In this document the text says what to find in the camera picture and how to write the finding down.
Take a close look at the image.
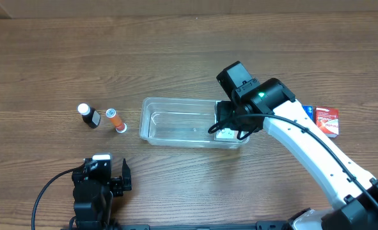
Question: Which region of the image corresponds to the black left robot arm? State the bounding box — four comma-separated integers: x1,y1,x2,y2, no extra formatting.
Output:
72,155,132,229

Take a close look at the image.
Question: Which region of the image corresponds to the dark syrup bottle white cap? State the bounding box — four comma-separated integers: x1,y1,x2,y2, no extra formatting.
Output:
77,103,101,128

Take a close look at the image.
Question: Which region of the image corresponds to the orange tablet tube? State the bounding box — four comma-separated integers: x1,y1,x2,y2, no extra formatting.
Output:
106,108,127,133

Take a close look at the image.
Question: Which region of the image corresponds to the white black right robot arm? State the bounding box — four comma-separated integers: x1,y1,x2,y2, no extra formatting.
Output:
209,79,378,229

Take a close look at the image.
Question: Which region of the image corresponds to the clear plastic container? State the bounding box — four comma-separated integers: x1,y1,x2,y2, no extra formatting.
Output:
139,97,249,149

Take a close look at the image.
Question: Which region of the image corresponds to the white blue Hansaplast box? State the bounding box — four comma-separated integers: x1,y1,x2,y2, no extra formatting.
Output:
214,128,239,142

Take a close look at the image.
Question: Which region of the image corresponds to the blue cough medicine box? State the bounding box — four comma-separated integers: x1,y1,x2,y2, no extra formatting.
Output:
303,105,315,121

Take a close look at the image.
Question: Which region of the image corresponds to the red white medicine box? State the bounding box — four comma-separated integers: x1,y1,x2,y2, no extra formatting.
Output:
315,107,339,138

